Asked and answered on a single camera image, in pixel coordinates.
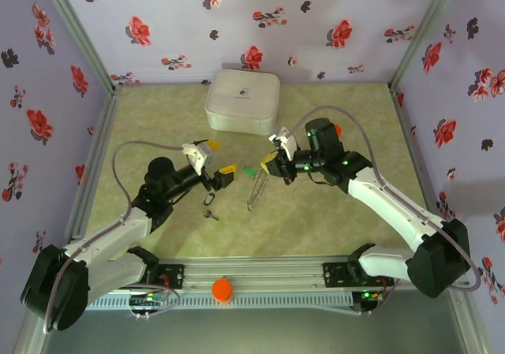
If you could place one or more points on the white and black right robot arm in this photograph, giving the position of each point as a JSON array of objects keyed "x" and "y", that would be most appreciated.
[{"x": 394, "y": 212}]

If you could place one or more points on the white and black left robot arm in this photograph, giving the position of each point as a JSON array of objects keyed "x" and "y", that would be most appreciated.
[{"x": 110, "y": 235}]

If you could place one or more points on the aluminium side rail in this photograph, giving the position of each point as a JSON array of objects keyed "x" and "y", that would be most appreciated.
[
  {"x": 416, "y": 161},
  {"x": 98, "y": 145}
]

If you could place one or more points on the white square zip case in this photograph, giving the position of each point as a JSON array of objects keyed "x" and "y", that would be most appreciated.
[{"x": 242, "y": 101}]

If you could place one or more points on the black key tag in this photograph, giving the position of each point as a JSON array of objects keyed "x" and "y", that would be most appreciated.
[{"x": 208, "y": 199}]

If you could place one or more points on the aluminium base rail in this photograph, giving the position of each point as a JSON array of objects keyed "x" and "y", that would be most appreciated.
[{"x": 268, "y": 271}]

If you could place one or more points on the green key tag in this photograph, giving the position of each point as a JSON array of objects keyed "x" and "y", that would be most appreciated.
[{"x": 248, "y": 171}]

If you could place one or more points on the clear plastic test tube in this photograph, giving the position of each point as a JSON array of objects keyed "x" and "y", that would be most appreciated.
[{"x": 257, "y": 191}]

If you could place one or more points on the small circuit board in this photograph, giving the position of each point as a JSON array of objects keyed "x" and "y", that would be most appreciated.
[
  {"x": 144, "y": 300},
  {"x": 369, "y": 295}
]

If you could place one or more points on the orange round button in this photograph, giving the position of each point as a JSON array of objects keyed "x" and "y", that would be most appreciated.
[{"x": 222, "y": 289}]

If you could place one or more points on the pill bottle with orange cap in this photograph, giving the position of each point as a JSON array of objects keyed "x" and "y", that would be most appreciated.
[{"x": 338, "y": 129}]

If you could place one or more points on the aluminium frame post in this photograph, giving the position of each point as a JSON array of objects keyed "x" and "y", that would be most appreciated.
[
  {"x": 79, "y": 34},
  {"x": 469, "y": 330},
  {"x": 29, "y": 342},
  {"x": 421, "y": 34}
]

